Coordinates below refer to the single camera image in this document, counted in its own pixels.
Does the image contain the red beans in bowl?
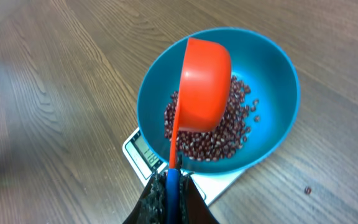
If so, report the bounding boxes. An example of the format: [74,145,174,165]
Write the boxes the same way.
[176,75,259,162]

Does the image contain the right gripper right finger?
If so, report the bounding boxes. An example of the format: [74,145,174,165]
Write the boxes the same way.
[175,154,219,224]

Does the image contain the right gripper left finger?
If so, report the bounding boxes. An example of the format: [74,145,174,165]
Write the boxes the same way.
[123,173,166,224]

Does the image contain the white digital kitchen scale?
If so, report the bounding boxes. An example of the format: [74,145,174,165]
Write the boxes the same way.
[122,129,245,205]

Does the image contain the red measuring scoop blue handle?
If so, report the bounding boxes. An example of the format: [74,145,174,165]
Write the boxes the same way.
[165,37,232,223]

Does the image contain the stray red bean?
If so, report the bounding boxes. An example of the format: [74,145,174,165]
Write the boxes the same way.
[304,187,311,195]

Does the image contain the blue metal bowl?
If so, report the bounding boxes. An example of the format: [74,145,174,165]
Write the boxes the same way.
[137,27,300,175]

